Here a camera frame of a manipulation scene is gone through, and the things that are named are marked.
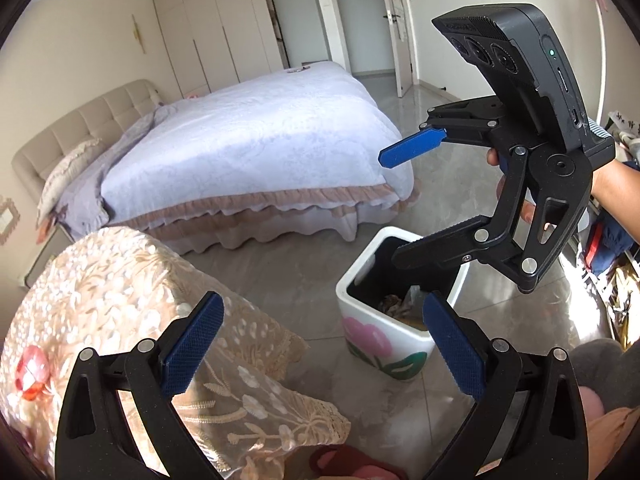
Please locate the framed wall switch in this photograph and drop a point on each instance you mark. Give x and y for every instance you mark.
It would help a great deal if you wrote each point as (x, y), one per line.
(6, 217)

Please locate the person's leg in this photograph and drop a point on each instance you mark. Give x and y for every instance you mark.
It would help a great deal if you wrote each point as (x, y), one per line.
(612, 435)

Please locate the beige tufted bed headboard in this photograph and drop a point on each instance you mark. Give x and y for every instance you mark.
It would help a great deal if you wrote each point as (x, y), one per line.
(75, 125)

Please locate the white flower print bin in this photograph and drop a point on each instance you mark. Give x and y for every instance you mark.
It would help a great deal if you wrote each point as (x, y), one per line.
(385, 345)

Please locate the grey nightstand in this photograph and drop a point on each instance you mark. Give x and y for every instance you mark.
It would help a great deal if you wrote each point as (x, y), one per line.
(40, 255)

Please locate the ruffled beige pillow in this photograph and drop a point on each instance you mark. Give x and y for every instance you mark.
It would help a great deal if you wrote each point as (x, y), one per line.
(65, 170)

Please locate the small item on duvet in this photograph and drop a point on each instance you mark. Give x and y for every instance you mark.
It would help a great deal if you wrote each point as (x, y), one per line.
(300, 67)

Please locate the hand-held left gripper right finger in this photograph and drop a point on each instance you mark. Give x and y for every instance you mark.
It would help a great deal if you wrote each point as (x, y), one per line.
(452, 350)

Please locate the beige wardrobe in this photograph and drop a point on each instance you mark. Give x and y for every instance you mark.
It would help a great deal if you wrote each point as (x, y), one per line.
(215, 25)

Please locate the bed with lavender cover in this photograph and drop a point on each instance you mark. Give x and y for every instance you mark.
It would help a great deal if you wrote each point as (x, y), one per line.
(250, 130)

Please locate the gold wall decoration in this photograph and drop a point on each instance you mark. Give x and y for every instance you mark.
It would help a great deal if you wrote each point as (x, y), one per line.
(137, 35)

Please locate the person's right hand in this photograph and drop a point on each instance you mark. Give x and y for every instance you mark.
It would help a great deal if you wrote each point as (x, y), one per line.
(501, 187)

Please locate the red foil wrapper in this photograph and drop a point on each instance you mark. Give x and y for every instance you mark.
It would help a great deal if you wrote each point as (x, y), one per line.
(32, 372)

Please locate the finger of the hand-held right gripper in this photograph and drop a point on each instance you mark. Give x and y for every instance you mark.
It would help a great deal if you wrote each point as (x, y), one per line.
(410, 147)
(440, 255)

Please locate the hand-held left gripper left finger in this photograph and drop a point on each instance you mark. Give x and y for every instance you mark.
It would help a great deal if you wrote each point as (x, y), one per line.
(192, 345)

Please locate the red slipper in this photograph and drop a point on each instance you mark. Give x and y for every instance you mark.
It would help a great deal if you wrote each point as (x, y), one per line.
(350, 462)

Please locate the beige embroidered tablecloth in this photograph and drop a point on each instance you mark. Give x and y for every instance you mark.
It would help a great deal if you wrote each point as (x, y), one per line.
(125, 300)

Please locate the beige ruffled bed skirt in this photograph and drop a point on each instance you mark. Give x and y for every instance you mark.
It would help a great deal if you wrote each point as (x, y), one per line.
(250, 215)

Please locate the person's right forearm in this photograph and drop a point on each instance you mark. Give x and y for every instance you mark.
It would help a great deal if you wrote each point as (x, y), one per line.
(617, 185)

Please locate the white door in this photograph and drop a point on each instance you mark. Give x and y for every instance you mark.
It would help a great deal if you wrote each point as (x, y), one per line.
(397, 25)

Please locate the grey fuzzy cloth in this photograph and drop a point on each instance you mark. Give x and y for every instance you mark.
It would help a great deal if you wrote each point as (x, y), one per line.
(597, 360)

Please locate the small orange cloth item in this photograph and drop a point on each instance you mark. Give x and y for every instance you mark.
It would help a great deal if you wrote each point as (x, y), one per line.
(48, 223)

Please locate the dark blue clothing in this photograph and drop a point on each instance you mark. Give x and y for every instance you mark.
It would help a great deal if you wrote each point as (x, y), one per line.
(605, 242)

